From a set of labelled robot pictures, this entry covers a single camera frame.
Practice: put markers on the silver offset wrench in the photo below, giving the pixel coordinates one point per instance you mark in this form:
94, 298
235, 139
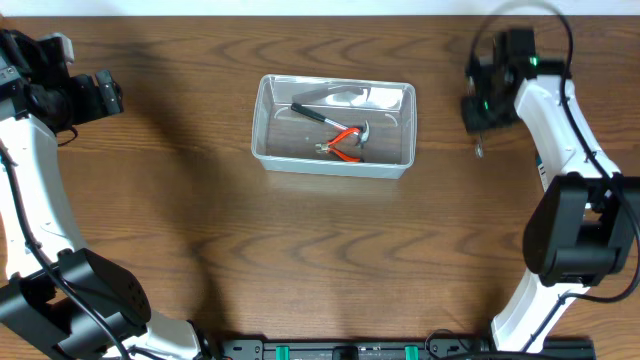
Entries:
479, 149

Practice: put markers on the red handled pliers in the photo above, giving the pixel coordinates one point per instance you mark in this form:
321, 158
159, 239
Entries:
343, 146

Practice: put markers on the small claw hammer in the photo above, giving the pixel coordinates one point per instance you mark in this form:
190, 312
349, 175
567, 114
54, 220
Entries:
362, 133

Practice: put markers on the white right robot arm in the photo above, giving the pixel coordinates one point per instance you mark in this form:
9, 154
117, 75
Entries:
583, 227

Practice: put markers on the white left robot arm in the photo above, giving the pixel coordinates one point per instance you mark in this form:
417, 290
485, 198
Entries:
61, 297

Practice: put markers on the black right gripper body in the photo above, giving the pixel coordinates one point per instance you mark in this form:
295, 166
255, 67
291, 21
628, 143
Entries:
486, 110

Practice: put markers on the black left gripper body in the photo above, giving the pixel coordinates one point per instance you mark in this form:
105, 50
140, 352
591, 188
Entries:
73, 105

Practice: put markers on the clear plastic container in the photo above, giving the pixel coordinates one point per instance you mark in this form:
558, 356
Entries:
283, 140

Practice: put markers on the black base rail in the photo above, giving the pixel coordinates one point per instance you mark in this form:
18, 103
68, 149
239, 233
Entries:
440, 347

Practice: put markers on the white blue cardboard box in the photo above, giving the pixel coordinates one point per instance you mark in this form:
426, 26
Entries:
541, 172

